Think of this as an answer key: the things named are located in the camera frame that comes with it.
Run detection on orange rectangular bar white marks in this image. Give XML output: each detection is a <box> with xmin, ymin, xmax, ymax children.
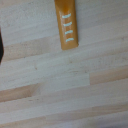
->
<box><xmin>54</xmin><ymin>0</ymin><xmax>80</xmax><ymax>51</ymax></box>

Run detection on blue mug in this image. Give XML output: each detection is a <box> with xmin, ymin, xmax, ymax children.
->
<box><xmin>0</xmin><ymin>30</ymin><xmax>5</xmax><ymax>64</ymax></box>

